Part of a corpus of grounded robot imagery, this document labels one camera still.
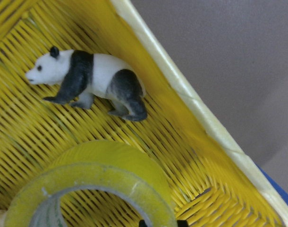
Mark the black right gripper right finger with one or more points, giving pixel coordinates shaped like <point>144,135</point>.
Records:
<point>181,223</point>

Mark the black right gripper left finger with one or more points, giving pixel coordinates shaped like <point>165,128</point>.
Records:
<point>142,223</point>

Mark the yellow transparent tape roll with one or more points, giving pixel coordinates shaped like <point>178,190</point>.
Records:
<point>103,165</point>

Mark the yellow woven plastic basket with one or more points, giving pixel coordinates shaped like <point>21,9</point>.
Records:
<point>213,182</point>

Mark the toy panda figurine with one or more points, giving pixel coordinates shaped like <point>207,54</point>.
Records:
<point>82,76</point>

